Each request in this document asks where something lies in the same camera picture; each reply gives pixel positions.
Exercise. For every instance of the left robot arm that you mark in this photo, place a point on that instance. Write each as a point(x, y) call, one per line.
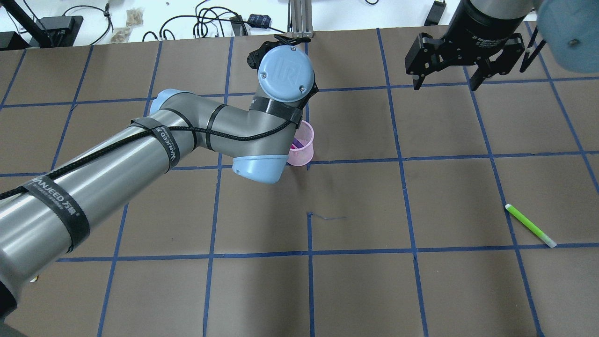
point(54, 213)

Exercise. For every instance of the aluminium frame post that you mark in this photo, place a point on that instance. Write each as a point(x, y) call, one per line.
point(300, 18)

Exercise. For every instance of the blue checkered pouch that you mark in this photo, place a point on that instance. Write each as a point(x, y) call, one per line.
point(259, 21)

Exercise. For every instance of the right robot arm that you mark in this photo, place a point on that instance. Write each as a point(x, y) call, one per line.
point(568, 27)

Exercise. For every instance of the black adapter on desk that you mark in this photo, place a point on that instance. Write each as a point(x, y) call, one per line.
point(62, 30)

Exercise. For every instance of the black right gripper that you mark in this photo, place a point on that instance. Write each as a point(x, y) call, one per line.
point(486, 27)

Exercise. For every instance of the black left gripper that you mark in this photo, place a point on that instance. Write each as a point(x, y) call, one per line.
point(256, 56)

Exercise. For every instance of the purple marker pen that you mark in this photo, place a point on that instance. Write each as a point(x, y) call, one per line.
point(297, 142)

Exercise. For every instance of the green marker pen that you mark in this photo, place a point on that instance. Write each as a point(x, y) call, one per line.
point(530, 225)

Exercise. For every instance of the pink mesh cup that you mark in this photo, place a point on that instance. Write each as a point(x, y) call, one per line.
point(304, 155)

